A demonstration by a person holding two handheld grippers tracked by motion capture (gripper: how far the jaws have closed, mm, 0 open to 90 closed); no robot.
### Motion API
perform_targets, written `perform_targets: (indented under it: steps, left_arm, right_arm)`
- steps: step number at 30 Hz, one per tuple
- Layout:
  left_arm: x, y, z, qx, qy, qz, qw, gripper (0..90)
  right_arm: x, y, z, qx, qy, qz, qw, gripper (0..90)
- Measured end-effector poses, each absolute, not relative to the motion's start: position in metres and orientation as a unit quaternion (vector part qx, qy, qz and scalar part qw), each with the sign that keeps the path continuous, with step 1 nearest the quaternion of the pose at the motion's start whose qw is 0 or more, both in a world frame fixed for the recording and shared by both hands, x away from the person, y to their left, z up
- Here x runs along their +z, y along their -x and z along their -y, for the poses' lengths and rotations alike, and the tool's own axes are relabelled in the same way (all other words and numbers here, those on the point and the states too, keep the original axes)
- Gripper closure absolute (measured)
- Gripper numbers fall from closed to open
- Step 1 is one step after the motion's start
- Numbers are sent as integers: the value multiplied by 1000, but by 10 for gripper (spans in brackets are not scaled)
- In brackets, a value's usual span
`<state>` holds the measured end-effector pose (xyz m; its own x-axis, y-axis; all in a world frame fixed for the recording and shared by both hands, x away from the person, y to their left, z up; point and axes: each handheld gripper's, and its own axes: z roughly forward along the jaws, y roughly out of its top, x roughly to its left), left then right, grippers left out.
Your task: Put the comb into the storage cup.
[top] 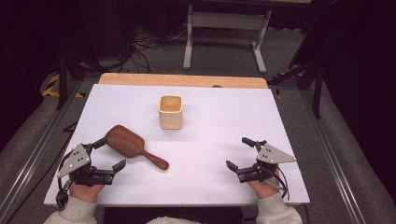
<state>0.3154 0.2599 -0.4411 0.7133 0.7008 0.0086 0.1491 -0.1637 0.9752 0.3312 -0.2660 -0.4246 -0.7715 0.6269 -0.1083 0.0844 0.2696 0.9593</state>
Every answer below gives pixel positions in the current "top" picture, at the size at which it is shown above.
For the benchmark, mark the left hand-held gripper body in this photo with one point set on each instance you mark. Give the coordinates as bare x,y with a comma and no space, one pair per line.
77,161

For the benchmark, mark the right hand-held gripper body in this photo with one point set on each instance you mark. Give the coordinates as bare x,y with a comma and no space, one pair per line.
271,155

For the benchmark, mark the person's right hand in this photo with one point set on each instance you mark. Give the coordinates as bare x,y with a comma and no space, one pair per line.
264,189

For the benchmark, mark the yellow black hazard tape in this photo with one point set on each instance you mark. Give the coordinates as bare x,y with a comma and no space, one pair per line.
51,87

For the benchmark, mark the grey metal table frame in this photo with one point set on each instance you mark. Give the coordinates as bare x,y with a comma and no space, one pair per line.
224,20

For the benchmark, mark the white board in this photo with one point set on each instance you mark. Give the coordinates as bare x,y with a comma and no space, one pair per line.
202,149

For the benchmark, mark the person's left hand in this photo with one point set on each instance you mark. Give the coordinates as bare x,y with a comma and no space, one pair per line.
85,193

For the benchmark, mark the black metal stand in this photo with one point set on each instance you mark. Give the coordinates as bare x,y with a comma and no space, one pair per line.
63,81
317,93

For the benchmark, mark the person's torso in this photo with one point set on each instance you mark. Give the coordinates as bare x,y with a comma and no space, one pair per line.
171,221

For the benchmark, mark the beige square cup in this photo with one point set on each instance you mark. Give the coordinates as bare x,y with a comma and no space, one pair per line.
170,119

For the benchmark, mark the aluminium floor rail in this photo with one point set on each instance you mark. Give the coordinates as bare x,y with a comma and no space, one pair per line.
333,155
37,155

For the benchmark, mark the brown wooden hairbrush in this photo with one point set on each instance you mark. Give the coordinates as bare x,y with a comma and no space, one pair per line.
127,143

